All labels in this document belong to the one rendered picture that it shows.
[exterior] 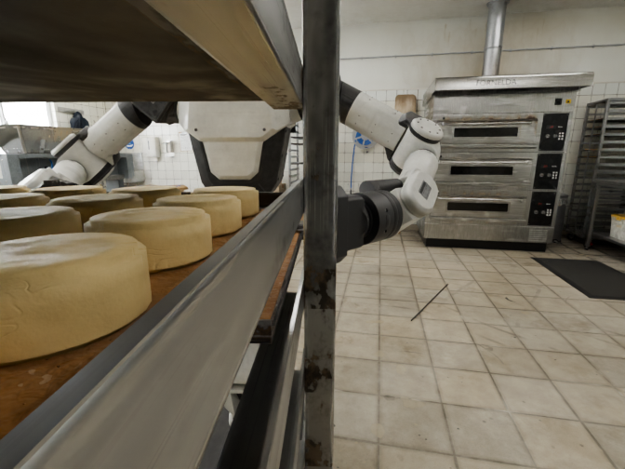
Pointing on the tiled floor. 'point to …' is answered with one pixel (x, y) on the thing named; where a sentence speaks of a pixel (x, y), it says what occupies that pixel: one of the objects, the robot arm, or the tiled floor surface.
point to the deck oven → (499, 158)
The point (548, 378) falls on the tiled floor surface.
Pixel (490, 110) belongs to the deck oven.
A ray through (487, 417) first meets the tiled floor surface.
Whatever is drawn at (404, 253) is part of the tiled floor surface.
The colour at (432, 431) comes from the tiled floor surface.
